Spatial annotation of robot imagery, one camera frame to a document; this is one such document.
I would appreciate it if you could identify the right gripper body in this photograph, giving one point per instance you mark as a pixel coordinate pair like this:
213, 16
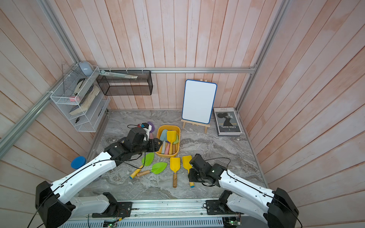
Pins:
195, 176

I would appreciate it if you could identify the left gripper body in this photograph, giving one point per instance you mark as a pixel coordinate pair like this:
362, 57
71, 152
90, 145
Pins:
152, 146

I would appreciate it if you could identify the light blue shovel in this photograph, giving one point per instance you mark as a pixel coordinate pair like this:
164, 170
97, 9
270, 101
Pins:
163, 138

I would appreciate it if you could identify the yellow scoop blue-tipped handle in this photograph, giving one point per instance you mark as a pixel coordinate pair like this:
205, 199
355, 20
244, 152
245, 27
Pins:
186, 164

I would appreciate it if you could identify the light green shovel wooden handle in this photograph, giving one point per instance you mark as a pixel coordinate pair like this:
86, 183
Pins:
176, 140

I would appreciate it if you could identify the yellow scoop wooden handle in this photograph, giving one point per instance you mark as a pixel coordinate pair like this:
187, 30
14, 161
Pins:
175, 167

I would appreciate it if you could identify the purple shovel pink handle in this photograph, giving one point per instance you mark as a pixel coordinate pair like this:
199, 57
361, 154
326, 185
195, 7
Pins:
151, 130
167, 149

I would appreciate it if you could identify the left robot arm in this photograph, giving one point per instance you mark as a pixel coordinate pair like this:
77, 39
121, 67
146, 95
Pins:
56, 202

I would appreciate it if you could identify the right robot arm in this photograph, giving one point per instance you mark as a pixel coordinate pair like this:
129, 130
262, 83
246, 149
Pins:
273, 207

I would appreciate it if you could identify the wooden easel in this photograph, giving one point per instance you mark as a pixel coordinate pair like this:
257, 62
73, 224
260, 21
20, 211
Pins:
206, 126

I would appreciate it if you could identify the black mesh basket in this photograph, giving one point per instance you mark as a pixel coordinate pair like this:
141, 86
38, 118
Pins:
143, 86

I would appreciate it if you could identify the black and white book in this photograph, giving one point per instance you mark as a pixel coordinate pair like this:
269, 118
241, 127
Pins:
226, 121

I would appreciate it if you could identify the blue-lid tube container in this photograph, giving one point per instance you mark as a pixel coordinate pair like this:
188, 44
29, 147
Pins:
78, 162

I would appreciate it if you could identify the light green ruler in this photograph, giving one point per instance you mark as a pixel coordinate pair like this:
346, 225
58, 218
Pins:
117, 75

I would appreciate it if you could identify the green shovel yellow handle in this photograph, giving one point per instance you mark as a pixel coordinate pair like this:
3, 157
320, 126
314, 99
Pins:
146, 161

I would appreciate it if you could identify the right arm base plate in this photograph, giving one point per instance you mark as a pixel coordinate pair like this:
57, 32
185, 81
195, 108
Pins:
217, 207

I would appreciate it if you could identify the whiteboard blue frame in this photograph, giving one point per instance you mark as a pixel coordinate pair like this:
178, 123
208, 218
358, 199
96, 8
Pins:
198, 101

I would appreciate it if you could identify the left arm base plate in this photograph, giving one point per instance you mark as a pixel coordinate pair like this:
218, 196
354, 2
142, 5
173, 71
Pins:
116, 210

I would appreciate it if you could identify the books in wire shelf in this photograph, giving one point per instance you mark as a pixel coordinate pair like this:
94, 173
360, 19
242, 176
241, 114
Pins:
86, 100

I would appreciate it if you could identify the white wire shelf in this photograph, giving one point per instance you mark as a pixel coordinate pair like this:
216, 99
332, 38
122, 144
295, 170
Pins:
83, 122

